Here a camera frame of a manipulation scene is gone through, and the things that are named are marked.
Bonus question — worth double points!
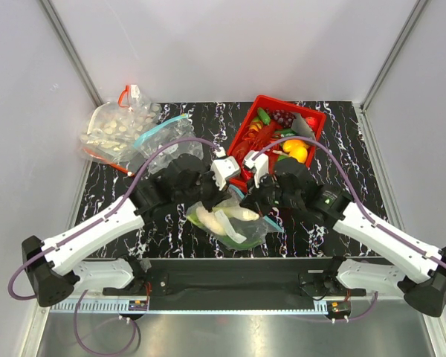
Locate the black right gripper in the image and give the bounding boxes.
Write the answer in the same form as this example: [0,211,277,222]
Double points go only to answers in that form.
[239,170,302,218]

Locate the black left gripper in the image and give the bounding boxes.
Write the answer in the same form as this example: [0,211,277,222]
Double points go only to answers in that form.
[175,164,233,213]

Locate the white toy radish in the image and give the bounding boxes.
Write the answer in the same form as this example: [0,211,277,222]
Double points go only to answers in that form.
[195,207,225,236]

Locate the blue zipper clear bag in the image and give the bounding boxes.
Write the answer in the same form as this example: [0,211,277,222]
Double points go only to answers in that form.
[187,185,283,248]

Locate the toy leek green white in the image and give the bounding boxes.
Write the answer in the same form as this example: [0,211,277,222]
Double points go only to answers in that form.
[219,206,259,222]

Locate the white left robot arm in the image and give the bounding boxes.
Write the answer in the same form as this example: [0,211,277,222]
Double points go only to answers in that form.
[22,154,239,307]

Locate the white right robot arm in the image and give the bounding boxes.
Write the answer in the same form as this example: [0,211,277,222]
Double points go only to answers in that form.
[242,152,446,318]

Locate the red zipper clear bag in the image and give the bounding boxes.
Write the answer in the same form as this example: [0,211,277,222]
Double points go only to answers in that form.
[79,84,161,176]

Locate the yellow toy lemon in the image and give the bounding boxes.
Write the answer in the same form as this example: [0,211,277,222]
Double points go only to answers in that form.
[288,146,308,164]

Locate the orange toy fruit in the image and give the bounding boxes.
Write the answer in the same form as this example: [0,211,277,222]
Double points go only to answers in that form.
[282,138,307,153]

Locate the red toy lobster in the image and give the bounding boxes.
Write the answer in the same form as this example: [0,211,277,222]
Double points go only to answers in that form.
[232,123,278,160]

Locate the grey toy fish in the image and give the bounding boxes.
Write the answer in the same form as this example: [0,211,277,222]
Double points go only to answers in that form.
[291,112,315,140]

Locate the red toy apple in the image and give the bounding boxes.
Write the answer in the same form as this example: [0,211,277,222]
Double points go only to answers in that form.
[306,117,318,131]

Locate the purple toy grapes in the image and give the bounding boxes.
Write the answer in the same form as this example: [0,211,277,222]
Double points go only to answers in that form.
[270,109,295,127]

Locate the red plastic bin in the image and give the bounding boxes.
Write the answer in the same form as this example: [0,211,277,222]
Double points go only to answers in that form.
[229,95,326,171]

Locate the green toy cucumber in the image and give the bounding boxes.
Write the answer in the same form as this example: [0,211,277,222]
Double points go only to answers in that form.
[257,108,271,126]

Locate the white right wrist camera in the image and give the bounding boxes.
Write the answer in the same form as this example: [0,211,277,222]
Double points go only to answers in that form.
[242,150,269,188]

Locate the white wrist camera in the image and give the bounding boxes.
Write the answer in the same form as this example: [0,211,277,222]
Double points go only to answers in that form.
[210,147,241,191]
[242,150,269,188]

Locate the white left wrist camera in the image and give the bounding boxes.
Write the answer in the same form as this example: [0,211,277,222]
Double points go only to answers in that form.
[210,147,241,191]

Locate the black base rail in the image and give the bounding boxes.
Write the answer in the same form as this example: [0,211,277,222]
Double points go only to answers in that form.
[103,257,345,298]

